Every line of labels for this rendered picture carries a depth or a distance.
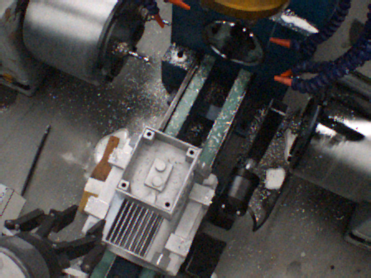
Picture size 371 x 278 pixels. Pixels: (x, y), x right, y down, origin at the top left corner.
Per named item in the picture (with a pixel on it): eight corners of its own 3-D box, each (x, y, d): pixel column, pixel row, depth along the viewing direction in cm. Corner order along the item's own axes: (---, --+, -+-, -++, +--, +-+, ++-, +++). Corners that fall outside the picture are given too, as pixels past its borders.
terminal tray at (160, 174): (145, 140, 90) (143, 124, 83) (199, 163, 89) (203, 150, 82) (116, 198, 86) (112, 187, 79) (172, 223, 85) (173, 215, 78)
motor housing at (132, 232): (129, 158, 105) (122, 122, 87) (213, 194, 103) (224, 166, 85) (89, 242, 98) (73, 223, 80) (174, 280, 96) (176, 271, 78)
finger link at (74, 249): (46, 242, 57) (55, 248, 57) (93, 229, 68) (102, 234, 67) (39, 267, 58) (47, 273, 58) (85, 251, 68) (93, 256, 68)
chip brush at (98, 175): (105, 134, 119) (105, 132, 118) (125, 140, 119) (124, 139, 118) (77, 212, 112) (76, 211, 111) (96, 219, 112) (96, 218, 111)
